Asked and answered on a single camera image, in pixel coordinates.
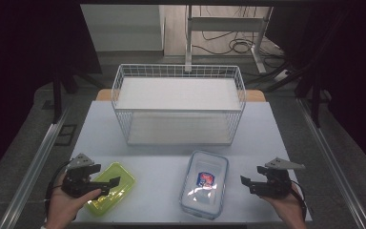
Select white wire shelf rack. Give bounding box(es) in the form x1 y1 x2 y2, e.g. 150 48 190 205
111 63 248 147

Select black metal stand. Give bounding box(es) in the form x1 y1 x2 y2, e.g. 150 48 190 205
51 61 107 126
246 9 348 129

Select person's left hand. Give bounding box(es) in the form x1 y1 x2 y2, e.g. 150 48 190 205
45 188 103 228

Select white power strip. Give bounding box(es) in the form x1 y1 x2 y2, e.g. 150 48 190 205
272 68 293 83

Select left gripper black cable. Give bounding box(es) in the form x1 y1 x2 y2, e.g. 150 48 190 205
45 160 74 221

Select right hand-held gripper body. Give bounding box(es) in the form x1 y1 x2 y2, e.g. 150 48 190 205
250 156 306 200

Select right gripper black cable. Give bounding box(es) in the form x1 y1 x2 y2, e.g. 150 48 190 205
290 179 308 221

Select green plastic container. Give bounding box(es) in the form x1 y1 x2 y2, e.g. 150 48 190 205
84 161 137 218

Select light wooden table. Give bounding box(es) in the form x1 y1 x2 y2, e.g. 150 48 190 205
94 88 267 103

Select white desk frame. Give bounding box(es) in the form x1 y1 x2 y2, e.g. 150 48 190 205
184 4 275 74

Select black floor cables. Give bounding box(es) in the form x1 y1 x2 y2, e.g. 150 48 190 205
192 5 288 71

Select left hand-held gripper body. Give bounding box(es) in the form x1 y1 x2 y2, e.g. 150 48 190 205
61 153 95 198

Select person's right hand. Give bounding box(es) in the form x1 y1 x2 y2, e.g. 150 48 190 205
261 184 306 224

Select white cabinet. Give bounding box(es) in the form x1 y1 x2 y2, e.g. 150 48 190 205
80 3 166 52

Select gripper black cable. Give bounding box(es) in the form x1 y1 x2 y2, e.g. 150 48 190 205
45 160 74 221
290 179 308 221

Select clear container with blue lid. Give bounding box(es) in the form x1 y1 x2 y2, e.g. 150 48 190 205
178 150 230 221

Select aluminium rail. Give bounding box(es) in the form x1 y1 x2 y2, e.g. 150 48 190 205
0 104 71 229
295 96 366 229

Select dark floor socket cover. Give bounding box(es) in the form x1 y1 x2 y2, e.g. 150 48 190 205
54 123 78 148

